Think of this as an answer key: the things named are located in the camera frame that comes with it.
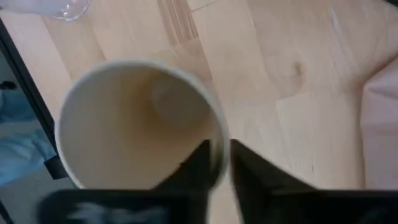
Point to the pink cloth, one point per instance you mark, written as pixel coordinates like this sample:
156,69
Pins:
382,124

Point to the beige ribbed paper cup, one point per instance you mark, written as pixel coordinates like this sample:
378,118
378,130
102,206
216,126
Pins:
124,124

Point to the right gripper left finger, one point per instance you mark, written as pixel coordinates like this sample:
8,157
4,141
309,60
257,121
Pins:
192,177

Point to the clear glass pitcher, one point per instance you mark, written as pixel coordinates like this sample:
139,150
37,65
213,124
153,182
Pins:
46,7

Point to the black metal table frame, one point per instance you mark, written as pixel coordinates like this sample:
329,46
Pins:
56,168

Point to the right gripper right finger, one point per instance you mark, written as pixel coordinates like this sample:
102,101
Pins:
264,186

